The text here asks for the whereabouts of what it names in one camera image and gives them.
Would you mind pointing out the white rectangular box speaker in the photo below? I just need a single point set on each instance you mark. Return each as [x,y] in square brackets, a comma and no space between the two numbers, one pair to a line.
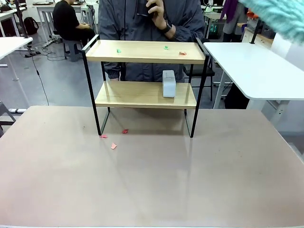
[169,85]

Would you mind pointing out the red paper scrap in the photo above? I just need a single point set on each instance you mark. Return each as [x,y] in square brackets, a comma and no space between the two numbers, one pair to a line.
[125,131]
[103,136]
[114,145]
[182,53]

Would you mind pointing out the orange cloth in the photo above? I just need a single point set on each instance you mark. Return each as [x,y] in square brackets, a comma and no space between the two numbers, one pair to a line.
[251,14]

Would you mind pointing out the black clamp pole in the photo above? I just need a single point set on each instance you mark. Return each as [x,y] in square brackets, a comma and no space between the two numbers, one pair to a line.
[20,16]
[256,33]

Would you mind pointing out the person's left hand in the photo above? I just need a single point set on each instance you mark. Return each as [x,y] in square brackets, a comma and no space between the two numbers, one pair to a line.
[159,16]

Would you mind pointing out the seated person black shirt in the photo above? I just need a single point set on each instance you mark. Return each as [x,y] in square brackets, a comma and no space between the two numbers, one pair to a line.
[66,19]

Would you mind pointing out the purple garment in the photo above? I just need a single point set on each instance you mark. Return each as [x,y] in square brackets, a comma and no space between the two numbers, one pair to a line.
[229,8]

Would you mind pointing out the white background desk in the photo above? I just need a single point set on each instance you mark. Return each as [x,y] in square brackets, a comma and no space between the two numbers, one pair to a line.
[45,6]

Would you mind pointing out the black chair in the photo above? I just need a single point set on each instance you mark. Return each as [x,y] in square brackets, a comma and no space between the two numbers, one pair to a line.
[209,71]

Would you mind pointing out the black wrist watch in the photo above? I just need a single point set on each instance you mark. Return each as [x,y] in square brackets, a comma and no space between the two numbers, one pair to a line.
[167,28]

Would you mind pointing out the dark storage basket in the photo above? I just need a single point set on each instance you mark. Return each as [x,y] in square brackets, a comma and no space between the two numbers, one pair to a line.
[268,33]

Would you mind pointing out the teal chenille duster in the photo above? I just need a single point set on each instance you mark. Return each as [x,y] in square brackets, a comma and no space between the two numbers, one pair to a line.
[280,14]

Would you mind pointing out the black mesh pen holder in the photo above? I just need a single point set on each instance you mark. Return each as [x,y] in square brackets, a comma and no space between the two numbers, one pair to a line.
[143,8]

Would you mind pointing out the green lit device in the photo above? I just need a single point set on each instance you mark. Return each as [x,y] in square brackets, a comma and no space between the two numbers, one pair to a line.
[213,29]

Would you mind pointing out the large white desk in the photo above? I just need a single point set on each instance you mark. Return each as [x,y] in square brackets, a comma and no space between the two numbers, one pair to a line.
[249,69]

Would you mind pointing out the grey stool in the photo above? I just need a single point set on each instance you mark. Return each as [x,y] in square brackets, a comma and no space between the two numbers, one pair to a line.
[72,48]

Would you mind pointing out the standing person grey jacket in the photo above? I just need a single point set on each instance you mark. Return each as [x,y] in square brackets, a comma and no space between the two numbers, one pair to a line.
[118,21]

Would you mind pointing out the white side table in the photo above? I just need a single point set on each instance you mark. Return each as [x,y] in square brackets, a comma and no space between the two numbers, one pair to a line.
[12,44]

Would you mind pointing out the wooden two-tier shelf black frame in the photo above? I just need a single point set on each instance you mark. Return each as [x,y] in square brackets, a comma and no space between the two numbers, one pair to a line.
[142,57]

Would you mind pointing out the black backpack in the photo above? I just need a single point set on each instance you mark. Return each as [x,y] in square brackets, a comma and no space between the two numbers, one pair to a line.
[31,25]

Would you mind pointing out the grey folding chair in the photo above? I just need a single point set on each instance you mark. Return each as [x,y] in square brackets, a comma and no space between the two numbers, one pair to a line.
[4,116]

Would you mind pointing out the white power strip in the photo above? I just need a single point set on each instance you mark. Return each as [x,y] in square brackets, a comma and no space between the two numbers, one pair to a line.
[17,110]

